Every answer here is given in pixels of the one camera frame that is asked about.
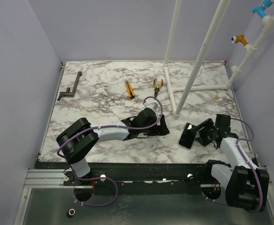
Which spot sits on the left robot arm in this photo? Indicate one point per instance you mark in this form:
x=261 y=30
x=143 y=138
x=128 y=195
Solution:
x=79 y=138

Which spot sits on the black smartphone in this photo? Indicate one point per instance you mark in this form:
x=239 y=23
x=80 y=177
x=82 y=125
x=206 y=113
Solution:
x=188 y=135

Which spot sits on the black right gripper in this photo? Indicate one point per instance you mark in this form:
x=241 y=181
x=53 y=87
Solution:
x=199 y=131

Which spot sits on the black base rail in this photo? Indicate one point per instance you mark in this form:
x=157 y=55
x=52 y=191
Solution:
x=141 y=179

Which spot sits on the small black ring knob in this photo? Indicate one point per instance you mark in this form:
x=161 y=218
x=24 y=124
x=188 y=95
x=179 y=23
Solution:
x=70 y=213

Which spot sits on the yellow handled pliers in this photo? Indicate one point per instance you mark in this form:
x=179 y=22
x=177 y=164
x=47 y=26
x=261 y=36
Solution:
x=157 y=87

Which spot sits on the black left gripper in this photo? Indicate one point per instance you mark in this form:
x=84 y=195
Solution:
x=159 y=130

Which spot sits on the yellow utility knife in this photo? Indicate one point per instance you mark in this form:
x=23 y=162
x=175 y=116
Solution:
x=130 y=91

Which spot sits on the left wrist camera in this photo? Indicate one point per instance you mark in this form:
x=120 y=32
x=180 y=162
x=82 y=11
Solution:
x=153 y=106

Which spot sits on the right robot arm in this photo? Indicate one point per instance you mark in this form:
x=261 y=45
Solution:
x=245 y=185

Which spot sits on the white PVC pipe frame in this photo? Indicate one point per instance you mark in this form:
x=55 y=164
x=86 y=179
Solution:
x=178 y=96

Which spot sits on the dark metal crank handle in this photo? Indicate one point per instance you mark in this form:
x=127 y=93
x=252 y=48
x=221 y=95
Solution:
x=70 y=92

